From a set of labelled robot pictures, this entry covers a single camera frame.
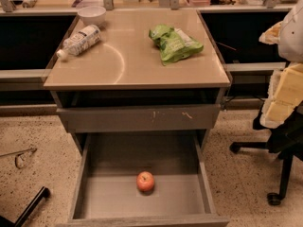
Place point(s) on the green chip bag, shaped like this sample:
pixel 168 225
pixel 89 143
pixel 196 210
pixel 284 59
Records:
pixel 174 44

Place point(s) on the red apple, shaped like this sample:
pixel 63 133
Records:
pixel 145 181

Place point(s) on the white bowl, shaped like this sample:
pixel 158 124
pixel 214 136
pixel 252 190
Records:
pixel 93 15

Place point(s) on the closed grey top drawer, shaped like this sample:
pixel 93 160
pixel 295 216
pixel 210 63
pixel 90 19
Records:
pixel 145 118

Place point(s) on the black chair leg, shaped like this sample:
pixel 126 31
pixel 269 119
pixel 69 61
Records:
pixel 44 192

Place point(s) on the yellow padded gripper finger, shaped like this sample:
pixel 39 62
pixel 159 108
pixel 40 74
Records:
pixel 285 92
pixel 271 35

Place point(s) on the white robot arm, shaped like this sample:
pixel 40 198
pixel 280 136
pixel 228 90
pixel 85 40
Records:
pixel 290 45

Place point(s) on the clear plastic water bottle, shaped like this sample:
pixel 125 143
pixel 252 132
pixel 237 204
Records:
pixel 79 42

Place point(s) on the black office chair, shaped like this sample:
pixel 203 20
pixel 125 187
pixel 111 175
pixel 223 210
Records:
pixel 287 142

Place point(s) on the open grey middle drawer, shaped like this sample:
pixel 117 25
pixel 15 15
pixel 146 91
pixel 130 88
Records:
pixel 106 194

